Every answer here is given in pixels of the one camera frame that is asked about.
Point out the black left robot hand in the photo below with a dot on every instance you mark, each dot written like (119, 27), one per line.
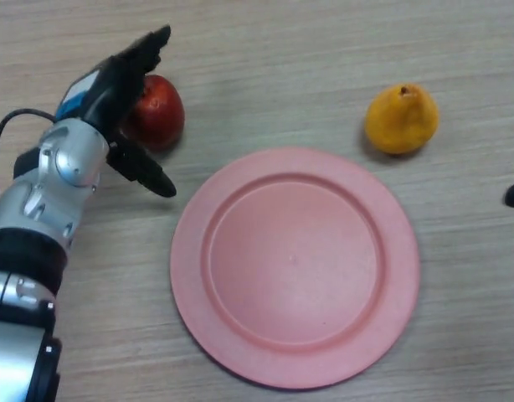
(114, 90)

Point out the red apple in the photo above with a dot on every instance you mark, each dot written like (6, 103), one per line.
(158, 115)

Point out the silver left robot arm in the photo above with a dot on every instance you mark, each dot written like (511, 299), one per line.
(35, 218)

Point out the pink round plate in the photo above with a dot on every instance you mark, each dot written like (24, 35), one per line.
(295, 268)

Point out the yellow pear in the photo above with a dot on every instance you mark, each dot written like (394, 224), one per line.
(401, 119)

